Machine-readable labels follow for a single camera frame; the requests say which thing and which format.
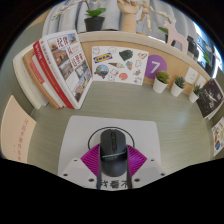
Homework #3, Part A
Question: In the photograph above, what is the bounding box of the colourful sticker card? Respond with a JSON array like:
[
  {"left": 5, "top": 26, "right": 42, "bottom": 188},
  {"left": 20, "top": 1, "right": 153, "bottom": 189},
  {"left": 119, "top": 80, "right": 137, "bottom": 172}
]
[{"left": 211, "top": 116, "right": 224, "bottom": 157}]

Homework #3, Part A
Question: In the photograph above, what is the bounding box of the red-white photo-cover book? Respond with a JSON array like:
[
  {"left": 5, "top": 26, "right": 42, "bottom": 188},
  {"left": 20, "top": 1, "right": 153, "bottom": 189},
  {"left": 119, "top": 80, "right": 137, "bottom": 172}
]
[{"left": 32, "top": 29, "right": 94, "bottom": 110}]

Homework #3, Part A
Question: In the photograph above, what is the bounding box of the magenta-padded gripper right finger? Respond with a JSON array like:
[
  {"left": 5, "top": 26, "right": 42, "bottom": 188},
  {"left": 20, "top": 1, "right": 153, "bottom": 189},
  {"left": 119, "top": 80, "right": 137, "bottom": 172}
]
[{"left": 124, "top": 144, "right": 166, "bottom": 190}]

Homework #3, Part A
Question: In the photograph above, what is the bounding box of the white sticker sheet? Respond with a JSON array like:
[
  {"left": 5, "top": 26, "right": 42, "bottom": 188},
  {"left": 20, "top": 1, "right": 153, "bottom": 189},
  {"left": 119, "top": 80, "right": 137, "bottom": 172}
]
[{"left": 91, "top": 45, "right": 150, "bottom": 86}]

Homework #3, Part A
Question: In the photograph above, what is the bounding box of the pink wooden horse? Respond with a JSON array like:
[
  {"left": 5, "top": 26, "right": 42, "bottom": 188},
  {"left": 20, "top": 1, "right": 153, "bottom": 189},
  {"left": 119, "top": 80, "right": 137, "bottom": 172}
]
[{"left": 162, "top": 20, "right": 189, "bottom": 54}]

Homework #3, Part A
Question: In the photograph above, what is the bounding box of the black-covered book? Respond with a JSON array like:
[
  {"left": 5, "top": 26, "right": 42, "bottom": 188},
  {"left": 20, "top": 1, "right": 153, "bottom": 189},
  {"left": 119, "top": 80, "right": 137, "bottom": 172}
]
[{"left": 195, "top": 78, "right": 224, "bottom": 119}]

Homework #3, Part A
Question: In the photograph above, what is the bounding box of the wooden artist mannequin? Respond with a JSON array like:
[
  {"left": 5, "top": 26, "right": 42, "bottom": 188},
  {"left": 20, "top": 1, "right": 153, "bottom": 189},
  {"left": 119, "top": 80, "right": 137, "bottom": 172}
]
[{"left": 134, "top": 0, "right": 159, "bottom": 34}]

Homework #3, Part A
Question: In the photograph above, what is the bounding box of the wooden hand model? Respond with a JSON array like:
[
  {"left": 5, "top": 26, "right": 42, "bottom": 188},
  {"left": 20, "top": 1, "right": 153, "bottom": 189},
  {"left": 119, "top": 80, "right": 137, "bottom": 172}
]
[{"left": 116, "top": 0, "right": 141, "bottom": 34}]

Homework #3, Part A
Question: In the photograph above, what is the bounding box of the peach-coloured book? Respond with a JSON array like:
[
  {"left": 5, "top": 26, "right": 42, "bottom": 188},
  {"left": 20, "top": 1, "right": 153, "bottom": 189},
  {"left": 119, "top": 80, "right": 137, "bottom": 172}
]
[{"left": 0, "top": 94, "right": 38, "bottom": 164}]

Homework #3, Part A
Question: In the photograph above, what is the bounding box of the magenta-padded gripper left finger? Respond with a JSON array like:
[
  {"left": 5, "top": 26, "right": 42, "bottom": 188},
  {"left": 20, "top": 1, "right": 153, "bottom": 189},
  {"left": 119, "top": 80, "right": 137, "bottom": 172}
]
[{"left": 58, "top": 143, "right": 103, "bottom": 190}]

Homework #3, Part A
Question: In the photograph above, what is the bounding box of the grey-white curtain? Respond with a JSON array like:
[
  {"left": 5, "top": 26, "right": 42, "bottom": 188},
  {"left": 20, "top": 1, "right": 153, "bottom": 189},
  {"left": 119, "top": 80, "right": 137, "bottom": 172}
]
[{"left": 41, "top": 0, "right": 198, "bottom": 38}]

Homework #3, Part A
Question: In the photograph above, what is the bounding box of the purple round number sign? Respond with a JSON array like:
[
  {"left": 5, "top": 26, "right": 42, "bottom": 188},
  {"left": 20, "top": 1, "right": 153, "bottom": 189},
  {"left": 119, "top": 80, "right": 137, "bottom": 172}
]
[{"left": 144, "top": 54, "right": 164, "bottom": 80}]

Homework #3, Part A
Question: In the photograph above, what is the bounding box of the small plant in white pot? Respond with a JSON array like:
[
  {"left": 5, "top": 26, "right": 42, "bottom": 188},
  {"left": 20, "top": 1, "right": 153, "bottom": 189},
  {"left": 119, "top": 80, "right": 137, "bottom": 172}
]
[
  {"left": 170, "top": 76, "right": 186, "bottom": 98},
  {"left": 188, "top": 84, "right": 203, "bottom": 104},
  {"left": 152, "top": 70, "right": 170, "bottom": 94}
]

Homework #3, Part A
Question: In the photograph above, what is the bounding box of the brown-covered book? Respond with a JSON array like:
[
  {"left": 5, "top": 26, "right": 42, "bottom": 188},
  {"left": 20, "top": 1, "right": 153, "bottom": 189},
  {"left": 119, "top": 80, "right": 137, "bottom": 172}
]
[{"left": 21, "top": 48, "right": 64, "bottom": 110}]

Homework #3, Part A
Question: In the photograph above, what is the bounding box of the light wooden ledge shelf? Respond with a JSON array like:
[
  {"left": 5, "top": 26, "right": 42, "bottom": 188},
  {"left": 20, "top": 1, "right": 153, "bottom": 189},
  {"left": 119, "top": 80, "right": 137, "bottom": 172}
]
[{"left": 77, "top": 30, "right": 214, "bottom": 96}]

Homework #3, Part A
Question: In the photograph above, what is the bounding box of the white orchid in black pot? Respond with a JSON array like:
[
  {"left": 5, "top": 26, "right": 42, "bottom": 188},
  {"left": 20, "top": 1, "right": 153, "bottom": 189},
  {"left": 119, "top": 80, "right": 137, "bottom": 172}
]
[
  {"left": 199, "top": 49, "right": 216, "bottom": 77},
  {"left": 51, "top": 0, "right": 108, "bottom": 33}
]

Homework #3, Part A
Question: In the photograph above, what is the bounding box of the thick white book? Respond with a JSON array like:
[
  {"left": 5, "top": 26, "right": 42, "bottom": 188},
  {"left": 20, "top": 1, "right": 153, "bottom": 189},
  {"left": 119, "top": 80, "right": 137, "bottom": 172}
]
[{"left": 12, "top": 43, "right": 49, "bottom": 110}]

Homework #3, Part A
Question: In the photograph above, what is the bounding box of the grey-green desk partition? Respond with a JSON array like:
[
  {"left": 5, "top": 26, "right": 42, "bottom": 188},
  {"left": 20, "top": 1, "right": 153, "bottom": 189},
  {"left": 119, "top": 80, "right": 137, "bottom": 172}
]
[{"left": 0, "top": 19, "right": 224, "bottom": 161}]

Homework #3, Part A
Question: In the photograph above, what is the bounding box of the white printed mouse pad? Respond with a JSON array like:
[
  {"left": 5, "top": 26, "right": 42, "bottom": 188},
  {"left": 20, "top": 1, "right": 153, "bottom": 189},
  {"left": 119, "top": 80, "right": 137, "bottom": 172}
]
[{"left": 57, "top": 115, "right": 162, "bottom": 191}]

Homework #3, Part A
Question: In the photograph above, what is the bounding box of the small white card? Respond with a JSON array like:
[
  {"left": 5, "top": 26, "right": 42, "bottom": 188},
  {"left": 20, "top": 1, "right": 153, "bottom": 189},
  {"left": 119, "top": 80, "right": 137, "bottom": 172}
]
[
  {"left": 196, "top": 74, "right": 208, "bottom": 89},
  {"left": 184, "top": 66, "right": 198, "bottom": 85}
]

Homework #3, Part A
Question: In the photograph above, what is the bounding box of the window with dark frame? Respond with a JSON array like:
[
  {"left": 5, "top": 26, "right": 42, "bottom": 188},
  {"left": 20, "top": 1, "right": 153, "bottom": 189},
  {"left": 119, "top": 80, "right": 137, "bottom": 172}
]
[{"left": 193, "top": 21, "right": 221, "bottom": 64}]

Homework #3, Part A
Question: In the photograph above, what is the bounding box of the dark grey computer mouse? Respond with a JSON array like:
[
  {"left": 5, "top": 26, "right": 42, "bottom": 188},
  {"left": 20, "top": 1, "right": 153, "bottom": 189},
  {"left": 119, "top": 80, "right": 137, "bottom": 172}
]
[{"left": 99, "top": 128, "right": 129, "bottom": 177}]

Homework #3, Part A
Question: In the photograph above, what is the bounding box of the black wooden horse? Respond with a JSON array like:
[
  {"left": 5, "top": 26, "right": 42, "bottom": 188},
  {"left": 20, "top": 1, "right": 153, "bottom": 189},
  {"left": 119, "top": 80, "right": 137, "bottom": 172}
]
[{"left": 186, "top": 34, "right": 200, "bottom": 56}]

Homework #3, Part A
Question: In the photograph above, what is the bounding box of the white orchid behind horses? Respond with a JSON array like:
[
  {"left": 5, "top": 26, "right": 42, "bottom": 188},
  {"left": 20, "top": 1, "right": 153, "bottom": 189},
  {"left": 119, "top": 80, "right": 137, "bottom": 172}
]
[{"left": 154, "top": 8, "right": 178, "bottom": 36}]

